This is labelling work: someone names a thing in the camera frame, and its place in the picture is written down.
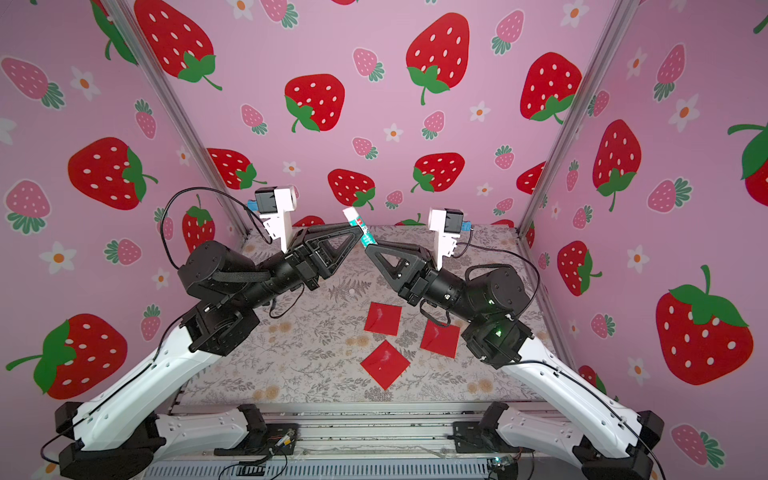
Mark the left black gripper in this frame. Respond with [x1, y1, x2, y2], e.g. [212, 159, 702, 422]
[229, 225, 346, 319]

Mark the white green glue stick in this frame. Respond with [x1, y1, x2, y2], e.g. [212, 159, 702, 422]
[343, 207, 376, 249]

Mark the red envelope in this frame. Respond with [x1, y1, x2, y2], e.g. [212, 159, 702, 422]
[360, 340, 411, 390]
[364, 302, 402, 336]
[420, 322, 461, 359]

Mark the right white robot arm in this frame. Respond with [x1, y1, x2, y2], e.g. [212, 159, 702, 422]
[365, 241, 665, 479]

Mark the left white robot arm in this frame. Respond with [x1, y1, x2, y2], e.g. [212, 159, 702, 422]
[56, 223, 364, 479]

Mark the floral patterned table mat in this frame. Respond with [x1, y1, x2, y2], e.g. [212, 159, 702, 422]
[179, 244, 540, 407]

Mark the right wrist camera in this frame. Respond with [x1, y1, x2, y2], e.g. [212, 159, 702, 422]
[428, 209, 471, 270]

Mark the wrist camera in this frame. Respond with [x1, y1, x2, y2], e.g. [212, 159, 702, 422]
[248, 186, 297, 253]
[428, 209, 471, 270]

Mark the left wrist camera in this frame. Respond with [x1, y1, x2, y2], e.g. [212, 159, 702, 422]
[248, 186, 297, 253]

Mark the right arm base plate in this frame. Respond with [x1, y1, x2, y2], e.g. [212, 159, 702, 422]
[448, 421, 532, 454]

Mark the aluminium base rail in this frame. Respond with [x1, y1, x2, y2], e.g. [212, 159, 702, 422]
[119, 400, 601, 480]

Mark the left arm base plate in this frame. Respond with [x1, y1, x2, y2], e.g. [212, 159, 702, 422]
[214, 423, 299, 456]

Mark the left aluminium frame post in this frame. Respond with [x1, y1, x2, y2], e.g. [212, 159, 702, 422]
[101, 0, 250, 238]

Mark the aluminium frame post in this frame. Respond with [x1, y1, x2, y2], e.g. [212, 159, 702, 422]
[101, 0, 250, 238]
[517, 0, 639, 238]

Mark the right aluminium frame post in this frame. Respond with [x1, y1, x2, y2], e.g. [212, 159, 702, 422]
[517, 0, 639, 238]

